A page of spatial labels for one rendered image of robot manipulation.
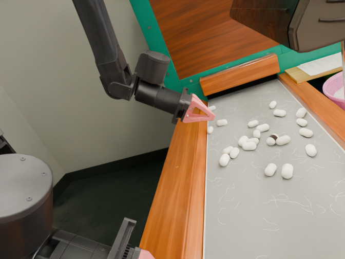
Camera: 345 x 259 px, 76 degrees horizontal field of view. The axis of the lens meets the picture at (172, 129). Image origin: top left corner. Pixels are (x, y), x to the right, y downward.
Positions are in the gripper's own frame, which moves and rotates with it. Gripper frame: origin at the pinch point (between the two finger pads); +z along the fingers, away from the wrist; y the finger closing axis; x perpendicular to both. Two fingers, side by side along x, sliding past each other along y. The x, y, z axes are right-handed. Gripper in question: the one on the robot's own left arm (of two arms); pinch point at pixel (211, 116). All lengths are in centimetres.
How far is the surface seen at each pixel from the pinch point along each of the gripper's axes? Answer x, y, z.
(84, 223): 152, 56, -45
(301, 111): -7.2, 8.6, 23.5
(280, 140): -1.7, -2.4, 17.5
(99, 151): 135, 125, -66
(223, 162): 7.8, -6.1, 6.5
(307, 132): -5.6, -1.8, 22.3
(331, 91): -13.2, 20.3, 34.2
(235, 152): 5.6, -3.1, 9.0
